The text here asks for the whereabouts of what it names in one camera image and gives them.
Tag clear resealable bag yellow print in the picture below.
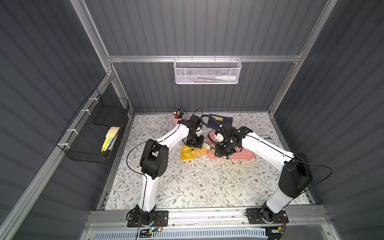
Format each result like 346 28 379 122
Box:
180 145 209 160

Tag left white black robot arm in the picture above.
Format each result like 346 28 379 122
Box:
135 115 204 224

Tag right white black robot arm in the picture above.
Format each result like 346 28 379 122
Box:
213 125 313 224

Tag dark blue notebook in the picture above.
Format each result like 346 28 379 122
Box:
208 114 233 130

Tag pink plastic tray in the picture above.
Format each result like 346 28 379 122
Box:
207 130 254 160

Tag pink pen cup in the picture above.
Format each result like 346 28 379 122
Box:
172 106 186 126

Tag white marker in basket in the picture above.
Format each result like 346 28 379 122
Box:
215 75 237 82

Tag yellow sticky notes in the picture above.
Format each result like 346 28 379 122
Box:
102 127 120 152

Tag black tray in basket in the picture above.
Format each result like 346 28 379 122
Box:
93 105 127 127

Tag white wire mesh basket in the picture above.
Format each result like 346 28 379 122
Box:
173 57 242 85

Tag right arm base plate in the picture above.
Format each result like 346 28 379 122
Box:
244 207 289 225

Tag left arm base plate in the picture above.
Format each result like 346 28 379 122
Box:
126 210 169 228

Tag black wire wall basket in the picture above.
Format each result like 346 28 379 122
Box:
57 90 130 164

